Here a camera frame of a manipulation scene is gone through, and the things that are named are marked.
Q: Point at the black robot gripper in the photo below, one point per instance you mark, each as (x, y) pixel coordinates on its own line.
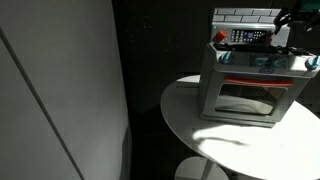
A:
(306, 12)

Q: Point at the grey toy stove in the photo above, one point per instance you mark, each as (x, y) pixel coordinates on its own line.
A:
(250, 76)

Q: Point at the round white table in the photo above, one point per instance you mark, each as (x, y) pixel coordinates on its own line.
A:
(288, 151)

